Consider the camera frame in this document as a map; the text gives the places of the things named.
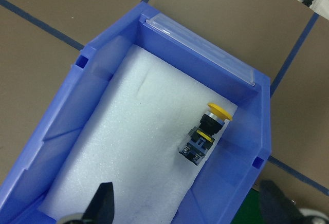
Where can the white foam pad left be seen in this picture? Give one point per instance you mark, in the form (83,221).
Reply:
(132,140)

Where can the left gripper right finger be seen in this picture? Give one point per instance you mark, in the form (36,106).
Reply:
(275,207)

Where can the left blue plastic bin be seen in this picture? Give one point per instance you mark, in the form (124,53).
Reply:
(230,167)

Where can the green conveyor belt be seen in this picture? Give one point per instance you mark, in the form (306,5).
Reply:
(249,211)

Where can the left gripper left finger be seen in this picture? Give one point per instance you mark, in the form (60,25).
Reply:
(101,208)

